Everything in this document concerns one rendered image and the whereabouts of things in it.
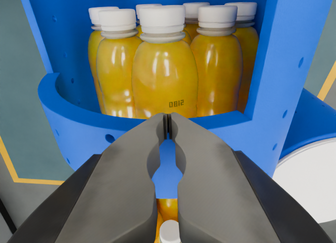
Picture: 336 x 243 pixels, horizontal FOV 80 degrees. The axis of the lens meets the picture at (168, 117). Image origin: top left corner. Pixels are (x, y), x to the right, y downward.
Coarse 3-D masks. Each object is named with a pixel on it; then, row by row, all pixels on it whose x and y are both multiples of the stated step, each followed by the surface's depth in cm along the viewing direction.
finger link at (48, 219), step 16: (96, 160) 8; (80, 176) 8; (64, 192) 7; (80, 192) 7; (48, 208) 7; (64, 208) 7; (32, 224) 6; (48, 224) 6; (16, 240) 6; (32, 240) 6; (48, 240) 6
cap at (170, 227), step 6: (168, 222) 35; (174, 222) 35; (162, 228) 35; (168, 228) 35; (174, 228) 35; (162, 234) 34; (168, 234) 34; (174, 234) 34; (162, 240) 33; (168, 240) 33; (174, 240) 33
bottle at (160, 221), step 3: (159, 213) 41; (159, 216) 40; (159, 219) 40; (162, 219) 41; (159, 222) 40; (162, 222) 41; (159, 225) 40; (156, 228) 39; (156, 231) 39; (156, 234) 39
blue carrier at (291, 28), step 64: (64, 0) 25; (128, 0) 32; (192, 0) 32; (256, 0) 27; (320, 0) 12; (64, 64) 26; (256, 64) 12; (64, 128) 16; (128, 128) 13; (256, 128) 14
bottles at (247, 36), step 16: (96, 16) 25; (192, 16) 29; (240, 16) 24; (96, 32) 26; (192, 32) 29; (240, 32) 25; (256, 32) 26; (96, 48) 26; (256, 48) 25; (96, 80) 29; (240, 96) 28; (160, 208) 43; (176, 208) 40
